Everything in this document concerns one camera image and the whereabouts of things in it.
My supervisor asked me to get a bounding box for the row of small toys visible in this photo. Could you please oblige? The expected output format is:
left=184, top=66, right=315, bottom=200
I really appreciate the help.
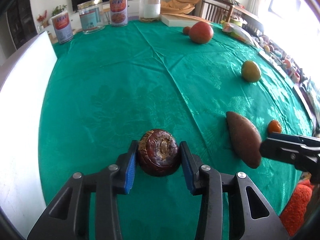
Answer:
left=260, top=36, right=300, bottom=80

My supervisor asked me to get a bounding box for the dark glass display cabinet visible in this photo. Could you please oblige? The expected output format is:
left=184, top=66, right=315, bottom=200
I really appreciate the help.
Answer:
left=5, top=0, right=38, bottom=50

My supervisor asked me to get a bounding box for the flat white yellow box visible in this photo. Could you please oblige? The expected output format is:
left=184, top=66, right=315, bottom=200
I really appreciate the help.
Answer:
left=160, top=13, right=213, bottom=28

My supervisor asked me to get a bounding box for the orange lounge chair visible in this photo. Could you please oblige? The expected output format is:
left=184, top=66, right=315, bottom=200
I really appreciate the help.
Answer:
left=160, top=0, right=202, bottom=15

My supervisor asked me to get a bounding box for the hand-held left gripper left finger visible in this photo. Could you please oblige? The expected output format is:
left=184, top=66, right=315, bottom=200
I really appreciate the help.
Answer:
left=27, top=140, right=139, bottom=240

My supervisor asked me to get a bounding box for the white snack bag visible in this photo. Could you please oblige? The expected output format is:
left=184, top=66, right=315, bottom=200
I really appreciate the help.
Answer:
left=221, top=22, right=255, bottom=45

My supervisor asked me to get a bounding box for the dark wooden slatted bench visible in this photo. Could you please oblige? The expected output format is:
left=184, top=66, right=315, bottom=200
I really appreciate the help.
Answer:
left=201, top=0, right=263, bottom=30

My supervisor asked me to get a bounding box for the green plastic stool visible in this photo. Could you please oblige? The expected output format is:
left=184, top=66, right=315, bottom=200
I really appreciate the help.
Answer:
left=229, top=15, right=247, bottom=27

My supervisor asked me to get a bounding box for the bushy potted plant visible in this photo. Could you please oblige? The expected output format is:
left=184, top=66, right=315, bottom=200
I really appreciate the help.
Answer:
left=51, top=4, right=67, bottom=17

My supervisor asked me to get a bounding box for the red white tin can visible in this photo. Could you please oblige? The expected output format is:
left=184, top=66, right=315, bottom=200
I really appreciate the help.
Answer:
left=109, top=0, right=129, bottom=27
left=51, top=10, right=74, bottom=44

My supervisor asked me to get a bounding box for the yellow green round fruit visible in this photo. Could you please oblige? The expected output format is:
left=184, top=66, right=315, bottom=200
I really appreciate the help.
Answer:
left=241, top=60, right=262, bottom=83

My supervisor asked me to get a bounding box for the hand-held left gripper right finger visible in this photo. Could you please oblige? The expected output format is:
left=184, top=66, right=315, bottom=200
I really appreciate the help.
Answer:
left=179, top=141, right=290, bottom=240

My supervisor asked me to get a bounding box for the glass jar gold lid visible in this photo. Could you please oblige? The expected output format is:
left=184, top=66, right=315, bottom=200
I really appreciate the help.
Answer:
left=77, top=0, right=105, bottom=35

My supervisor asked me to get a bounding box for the black smartphone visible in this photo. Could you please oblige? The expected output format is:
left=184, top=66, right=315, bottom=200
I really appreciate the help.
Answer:
left=292, top=85, right=316, bottom=120

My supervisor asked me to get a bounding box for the red apple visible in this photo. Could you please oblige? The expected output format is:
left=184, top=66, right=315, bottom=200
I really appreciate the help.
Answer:
left=188, top=21, right=214, bottom=45

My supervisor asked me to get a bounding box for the large sweet potato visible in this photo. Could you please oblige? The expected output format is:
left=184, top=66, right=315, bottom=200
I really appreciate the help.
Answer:
left=226, top=111, right=262, bottom=169

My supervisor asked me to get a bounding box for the red flower vase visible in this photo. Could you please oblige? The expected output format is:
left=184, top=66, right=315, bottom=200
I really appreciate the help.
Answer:
left=37, top=10, right=49, bottom=27

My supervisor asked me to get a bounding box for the dark brown mangosteen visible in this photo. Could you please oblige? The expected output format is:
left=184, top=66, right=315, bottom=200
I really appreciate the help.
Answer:
left=137, top=129, right=182, bottom=178

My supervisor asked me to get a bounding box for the white cardboard box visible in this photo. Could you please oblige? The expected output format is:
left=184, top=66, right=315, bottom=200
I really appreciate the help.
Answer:
left=0, top=30, right=58, bottom=240

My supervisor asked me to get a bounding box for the small orange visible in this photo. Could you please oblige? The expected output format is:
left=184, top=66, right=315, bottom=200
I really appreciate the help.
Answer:
left=267, top=120, right=282, bottom=133

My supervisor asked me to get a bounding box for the bright window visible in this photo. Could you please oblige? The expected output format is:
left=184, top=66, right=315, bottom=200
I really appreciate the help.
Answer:
left=270, top=0, right=320, bottom=63

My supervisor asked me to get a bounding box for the clear jar black lid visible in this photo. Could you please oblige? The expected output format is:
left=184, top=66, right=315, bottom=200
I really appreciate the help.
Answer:
left=138, top=0, right=161, bottom=23

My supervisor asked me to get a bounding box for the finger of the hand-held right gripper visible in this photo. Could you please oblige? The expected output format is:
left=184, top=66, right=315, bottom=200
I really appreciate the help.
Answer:
left=267, top=132, right=320, bottom=147
left=259, top=139, right=316, bottom=171

